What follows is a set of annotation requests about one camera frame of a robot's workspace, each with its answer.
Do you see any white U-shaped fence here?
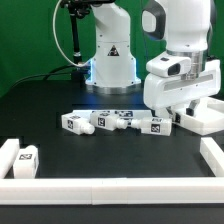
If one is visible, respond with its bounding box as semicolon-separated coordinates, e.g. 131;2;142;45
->
0;137;224;205

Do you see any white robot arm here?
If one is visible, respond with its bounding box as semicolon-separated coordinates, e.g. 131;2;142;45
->
86;0;221;116

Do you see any black cable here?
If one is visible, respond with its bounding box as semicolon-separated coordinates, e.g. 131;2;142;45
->
6;64;84;93

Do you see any white tag sheet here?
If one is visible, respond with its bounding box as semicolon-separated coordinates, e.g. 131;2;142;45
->
73;109;152;119

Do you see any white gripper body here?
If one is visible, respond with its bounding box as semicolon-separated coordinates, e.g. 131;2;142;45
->
143;59;221;110

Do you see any white cable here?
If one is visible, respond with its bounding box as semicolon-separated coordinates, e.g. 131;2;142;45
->
52;0;91;67

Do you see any white square tabletop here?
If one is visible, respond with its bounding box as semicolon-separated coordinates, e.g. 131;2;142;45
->
172;97;224;136

